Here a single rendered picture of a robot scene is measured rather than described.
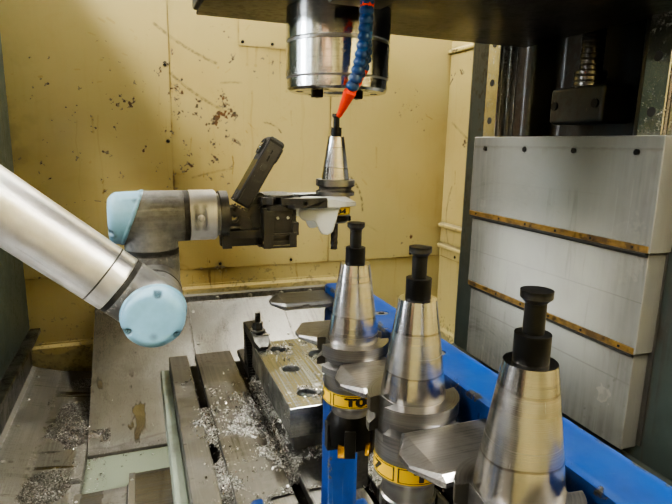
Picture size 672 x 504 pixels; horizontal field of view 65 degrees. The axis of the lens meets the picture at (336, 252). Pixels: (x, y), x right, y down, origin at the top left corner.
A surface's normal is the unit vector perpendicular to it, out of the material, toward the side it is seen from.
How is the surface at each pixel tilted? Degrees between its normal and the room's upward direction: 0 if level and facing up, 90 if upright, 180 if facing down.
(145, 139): 90
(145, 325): 90
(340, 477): 90
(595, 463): 0
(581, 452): 0
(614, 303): 90
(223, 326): 24
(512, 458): 82
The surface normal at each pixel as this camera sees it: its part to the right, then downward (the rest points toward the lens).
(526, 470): -0.25, 0.04
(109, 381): 0.16, -0.81
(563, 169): -0.94, 0.05
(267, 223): 0.35, 0.19
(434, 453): 0.02, -0.98
